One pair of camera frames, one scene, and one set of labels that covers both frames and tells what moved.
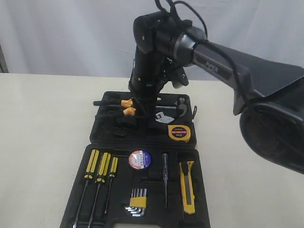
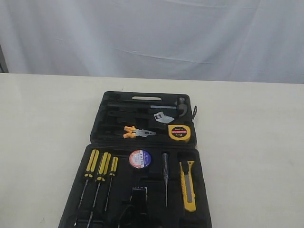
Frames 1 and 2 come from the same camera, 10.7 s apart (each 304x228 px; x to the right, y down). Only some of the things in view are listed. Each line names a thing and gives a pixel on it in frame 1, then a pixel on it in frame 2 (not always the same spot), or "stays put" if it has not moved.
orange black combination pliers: [116, 107] → [133, 132]
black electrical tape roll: [139, 159] stays put
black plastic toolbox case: [134, 174] stays put
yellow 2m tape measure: [179, 132] stays put
